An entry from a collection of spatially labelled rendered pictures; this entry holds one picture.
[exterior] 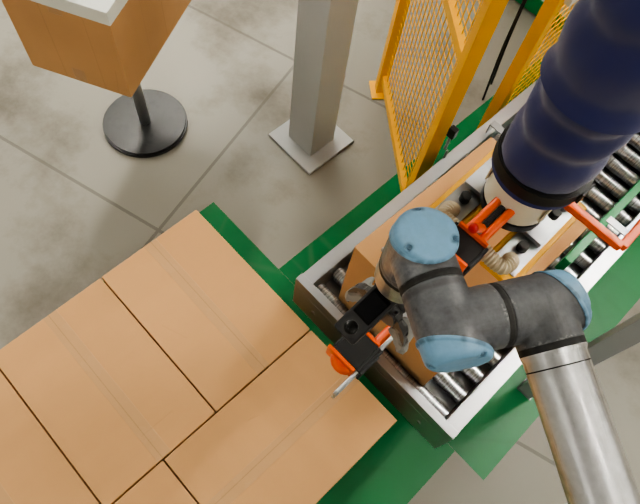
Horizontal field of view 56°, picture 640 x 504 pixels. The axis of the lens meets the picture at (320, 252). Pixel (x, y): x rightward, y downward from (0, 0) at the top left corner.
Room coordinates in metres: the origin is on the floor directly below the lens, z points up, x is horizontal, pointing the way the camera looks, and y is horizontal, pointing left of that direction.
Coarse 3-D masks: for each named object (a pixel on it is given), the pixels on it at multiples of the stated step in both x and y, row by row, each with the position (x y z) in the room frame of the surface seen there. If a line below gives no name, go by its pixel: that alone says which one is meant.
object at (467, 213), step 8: (480, 160) 1.01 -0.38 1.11; (488, 160) 1.01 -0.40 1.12; (472, 168) 0.97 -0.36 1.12; (464, 176) 0.94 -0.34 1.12; (456, 184) 0.91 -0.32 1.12; (464, 184) 0.91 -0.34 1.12; (448, 192) 0.88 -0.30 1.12; (456, 192) 0.88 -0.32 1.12; (464, 192) 0.87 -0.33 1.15; (472, 192) 0.89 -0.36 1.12; (440, 200) 0.85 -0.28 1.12; (448, 200) 0.85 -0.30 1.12; (456, 200) 0.86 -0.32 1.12; (464, 200) 0.85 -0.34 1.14; (472, 200) 0.87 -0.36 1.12; (464, 208) 0.84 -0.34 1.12; (472, 208) 0.85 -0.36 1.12; (480, 208) 0.85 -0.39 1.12; (456, 216) 0.81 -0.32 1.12; (464, 216) 0.82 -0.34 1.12; (472, 216) 0.83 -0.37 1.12
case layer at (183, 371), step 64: (192, 256) 0.80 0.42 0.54; (64, 320) 0.49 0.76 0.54; (128, 320) 0.53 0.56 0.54; (192, 320) 0.58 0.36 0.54; (256, 320) 0.62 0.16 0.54; (0, 384) 0.26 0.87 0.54; (64, 384) 0.30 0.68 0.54; (128, 384) 0.34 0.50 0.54; (192, 384) 0.38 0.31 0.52; (256, 384) 0.42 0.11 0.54; (320, 384) 0.46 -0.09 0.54; (0, 448) 0.09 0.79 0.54; (64, 448) 0.12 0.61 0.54; (128, 448) 0.16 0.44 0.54; (192, 448) 0.19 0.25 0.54; (256, 448) 0.23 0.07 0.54; (320, 448) 0.27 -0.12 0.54
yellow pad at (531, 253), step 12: (552, 216) 0.86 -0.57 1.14; (564, 216) 0.88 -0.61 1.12; (564, 228) 0.85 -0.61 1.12; (504, 240) 0.77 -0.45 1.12; (516, 240) 0.78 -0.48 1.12; (528, 240) 0.79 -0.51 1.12; (552, 240) 0.80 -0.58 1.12; (504, 252) 0.74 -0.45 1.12; (516, 252) 0.74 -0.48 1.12; (528, 252) 0.75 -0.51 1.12; (540, 252) 0.76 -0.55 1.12; (480, 264) 0.70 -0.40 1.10; (528, 264) 0.72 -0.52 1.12; (504, 276) 0.67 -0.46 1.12; (516, 276) 0.68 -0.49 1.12
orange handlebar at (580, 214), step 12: (492, 204) 0.79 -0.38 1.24; (576, 204) 0.84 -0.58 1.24; (480, 216) 0.75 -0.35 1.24; (504, 216) 0.77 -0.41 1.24; (576, 216) 0.82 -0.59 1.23; (588, 216) 0.81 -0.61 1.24; (492, 228) 0.73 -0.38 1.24; (588, 228) 0.79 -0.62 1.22; (600, 228) 0.79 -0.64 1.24; (636, 228) 0.81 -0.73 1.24; (612, 240) 0.76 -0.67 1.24; (624, 240) 0.77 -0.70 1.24; (384, 336) 0.42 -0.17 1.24; (336, 360) 0.34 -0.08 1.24; (348, 372) 0.33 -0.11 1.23
